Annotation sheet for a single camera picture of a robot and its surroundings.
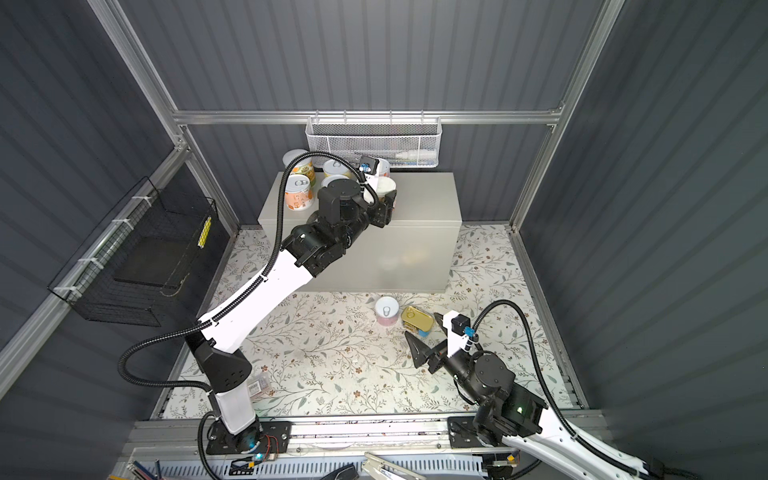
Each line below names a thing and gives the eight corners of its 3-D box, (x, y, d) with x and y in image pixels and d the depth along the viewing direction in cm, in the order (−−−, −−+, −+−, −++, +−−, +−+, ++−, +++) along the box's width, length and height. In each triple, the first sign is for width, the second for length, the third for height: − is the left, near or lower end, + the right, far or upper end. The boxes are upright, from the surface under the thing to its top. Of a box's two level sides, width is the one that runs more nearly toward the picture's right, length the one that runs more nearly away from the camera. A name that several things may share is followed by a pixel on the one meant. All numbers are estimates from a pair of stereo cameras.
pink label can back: (381, 329, 94) (381, 320, 90) (373, 309, 98) (372, 301, 94) (402, 321, 96) (402, 312, 91) (393, 302, 100) (393, 293, 96)
